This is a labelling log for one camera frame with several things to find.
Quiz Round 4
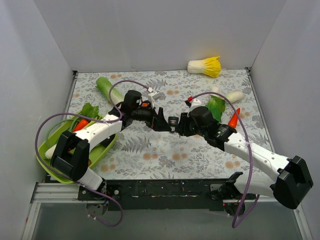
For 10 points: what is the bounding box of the orange padlock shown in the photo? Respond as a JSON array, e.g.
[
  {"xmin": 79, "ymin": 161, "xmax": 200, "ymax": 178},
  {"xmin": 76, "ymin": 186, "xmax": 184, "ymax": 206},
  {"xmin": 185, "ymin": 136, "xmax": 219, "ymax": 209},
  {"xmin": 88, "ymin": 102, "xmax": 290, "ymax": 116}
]
[{"xmin": 141, "ymin": 101, "xmax": 150, "ymax": 108}]

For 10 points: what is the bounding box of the white radish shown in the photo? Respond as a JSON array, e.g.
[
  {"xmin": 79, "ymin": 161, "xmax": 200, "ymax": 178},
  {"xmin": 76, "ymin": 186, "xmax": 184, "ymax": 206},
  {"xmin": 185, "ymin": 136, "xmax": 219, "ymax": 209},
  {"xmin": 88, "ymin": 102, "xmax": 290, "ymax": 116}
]
[{"xmin": 226, "ymin": 91, "xmax": 245, "ymax": 103}]

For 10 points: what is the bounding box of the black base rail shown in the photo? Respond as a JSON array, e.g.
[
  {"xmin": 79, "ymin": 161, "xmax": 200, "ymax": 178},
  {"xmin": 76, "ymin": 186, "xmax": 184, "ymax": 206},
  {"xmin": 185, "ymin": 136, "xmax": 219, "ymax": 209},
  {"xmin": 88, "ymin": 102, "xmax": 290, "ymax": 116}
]
[{"xmin": 77, "ymin": 177, "xmax": 251, "ymax": 212}]

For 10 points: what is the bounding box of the orange carrot on table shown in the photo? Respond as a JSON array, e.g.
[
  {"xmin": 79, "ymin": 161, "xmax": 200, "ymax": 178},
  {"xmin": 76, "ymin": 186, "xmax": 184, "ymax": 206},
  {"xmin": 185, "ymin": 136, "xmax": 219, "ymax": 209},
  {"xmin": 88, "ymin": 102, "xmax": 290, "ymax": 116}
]
[{"xmin": 228, "ymin": 108, "xmax": 241, "ymax": 129}]

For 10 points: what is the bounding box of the orange carrot in tray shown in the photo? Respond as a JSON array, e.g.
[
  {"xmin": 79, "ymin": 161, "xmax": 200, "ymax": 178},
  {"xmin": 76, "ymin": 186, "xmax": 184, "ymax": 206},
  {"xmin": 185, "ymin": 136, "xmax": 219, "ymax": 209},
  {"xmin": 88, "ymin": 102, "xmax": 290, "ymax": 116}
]
[{"xmin": 72, "ymin": 119, "xmax": 89, "ymax": 132}]

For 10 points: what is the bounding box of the green bok choy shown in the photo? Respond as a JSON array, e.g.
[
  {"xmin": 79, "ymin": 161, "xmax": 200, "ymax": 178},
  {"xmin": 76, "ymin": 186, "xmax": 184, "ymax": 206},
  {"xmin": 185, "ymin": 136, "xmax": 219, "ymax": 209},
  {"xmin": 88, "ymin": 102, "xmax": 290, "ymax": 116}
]
[{"xmin": 205, "ymin": 94, "xmax": 226, "ymax": 122}]

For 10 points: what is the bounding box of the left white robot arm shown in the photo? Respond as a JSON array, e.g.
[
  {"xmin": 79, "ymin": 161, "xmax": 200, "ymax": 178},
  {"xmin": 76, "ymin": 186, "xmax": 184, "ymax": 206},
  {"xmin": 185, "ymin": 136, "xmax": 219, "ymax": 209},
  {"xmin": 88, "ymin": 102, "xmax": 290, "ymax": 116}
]
[{"xmin": 50, "ymin": 90, "xmax": 172, "ymax": 200}]

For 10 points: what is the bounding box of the black padlock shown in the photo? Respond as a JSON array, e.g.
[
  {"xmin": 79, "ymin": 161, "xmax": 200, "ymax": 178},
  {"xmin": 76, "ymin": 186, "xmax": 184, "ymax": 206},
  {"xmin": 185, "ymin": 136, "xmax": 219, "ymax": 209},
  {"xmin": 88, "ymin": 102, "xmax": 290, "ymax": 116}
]
[{"xmin": 168, "ymin": 116, "xmax": 179, "ymax": 133}]

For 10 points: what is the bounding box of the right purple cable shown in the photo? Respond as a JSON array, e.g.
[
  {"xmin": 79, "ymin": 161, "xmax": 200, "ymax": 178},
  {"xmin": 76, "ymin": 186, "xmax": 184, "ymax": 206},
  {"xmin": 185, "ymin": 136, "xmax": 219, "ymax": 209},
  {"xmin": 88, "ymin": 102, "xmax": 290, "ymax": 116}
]
[{"xmin": 192, "ymin": 91, "xmax": 261, "ymax": 229}]

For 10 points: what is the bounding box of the green napa cabbage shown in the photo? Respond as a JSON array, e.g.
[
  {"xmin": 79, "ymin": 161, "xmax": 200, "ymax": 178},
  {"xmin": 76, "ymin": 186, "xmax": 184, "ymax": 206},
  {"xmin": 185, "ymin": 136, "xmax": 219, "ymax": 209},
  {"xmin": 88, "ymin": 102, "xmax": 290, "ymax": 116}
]
[{"xmin": 96, "ymin": 76, "xmax": 124, "ymax": 104}]

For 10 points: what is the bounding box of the green plastic tray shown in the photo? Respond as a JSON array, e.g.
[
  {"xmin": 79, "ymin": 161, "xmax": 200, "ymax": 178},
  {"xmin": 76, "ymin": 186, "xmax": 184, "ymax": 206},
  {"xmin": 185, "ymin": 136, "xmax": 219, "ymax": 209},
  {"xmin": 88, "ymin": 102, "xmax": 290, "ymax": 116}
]
[{"xmin": 35, "ymin": 112, "xmax": 117, "ymax": 184}]

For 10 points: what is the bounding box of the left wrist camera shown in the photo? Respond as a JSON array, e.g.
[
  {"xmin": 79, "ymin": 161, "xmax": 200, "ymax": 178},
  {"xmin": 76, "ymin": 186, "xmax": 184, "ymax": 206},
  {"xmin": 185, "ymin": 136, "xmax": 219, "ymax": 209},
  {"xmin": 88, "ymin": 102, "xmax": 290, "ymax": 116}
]
[{"xmin": 147, "ymin": 87, "xmax": 161, "ymax": 108}]

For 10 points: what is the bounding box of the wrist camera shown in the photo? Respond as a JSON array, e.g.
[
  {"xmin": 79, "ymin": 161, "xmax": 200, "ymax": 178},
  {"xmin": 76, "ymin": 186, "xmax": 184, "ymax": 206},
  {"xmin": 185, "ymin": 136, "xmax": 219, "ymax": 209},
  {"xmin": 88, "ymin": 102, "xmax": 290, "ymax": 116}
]
[
  {"xmin": 184, "ymin": 96, "xmax": 203, "ymax": 112},
  {"xmin": 147, "ymin": 87, "xmax": 161, "ymax": 108}
]

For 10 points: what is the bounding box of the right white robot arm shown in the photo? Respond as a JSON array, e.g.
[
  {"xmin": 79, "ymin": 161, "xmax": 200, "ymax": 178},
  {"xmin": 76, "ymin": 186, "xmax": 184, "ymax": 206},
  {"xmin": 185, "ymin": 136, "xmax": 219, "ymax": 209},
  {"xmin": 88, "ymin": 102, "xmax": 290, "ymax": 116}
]
[{"xmin": 175, "ymin": 106, "xmax": 314, "ymax": 210}]

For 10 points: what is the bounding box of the yellow napa cabbage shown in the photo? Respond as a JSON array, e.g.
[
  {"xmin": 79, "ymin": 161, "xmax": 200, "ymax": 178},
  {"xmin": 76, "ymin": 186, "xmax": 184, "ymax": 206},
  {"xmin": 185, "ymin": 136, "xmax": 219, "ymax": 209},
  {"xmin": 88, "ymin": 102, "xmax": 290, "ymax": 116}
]
[{"xmin": 187, "ymin": 56, "xmax": 222, "ymax": 78}]

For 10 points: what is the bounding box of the white leek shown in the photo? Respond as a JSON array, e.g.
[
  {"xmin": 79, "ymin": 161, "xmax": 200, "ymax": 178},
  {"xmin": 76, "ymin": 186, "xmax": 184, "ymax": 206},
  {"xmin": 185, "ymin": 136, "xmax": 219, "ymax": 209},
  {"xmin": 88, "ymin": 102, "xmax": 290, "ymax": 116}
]
[{"xmin": 44, "ymin": 144, "xmax": 57, "ymax": 160}]

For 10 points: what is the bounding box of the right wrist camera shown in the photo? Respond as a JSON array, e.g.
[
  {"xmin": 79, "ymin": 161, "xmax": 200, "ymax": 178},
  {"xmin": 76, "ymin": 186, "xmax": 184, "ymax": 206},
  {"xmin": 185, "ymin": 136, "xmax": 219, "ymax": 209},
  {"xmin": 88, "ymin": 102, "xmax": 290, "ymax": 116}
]
[{"xmin": 184, "ymin": 96, "xmax": 203, "ymax": 112}]

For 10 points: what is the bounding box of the green leafy vegetable in tray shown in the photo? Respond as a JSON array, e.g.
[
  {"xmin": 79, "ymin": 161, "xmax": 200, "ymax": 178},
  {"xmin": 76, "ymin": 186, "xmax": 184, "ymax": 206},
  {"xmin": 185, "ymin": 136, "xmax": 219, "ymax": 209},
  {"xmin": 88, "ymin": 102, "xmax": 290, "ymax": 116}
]
[{"xmin": 45, "ymin": 102, "xmax": 101, "ymax": 148}]

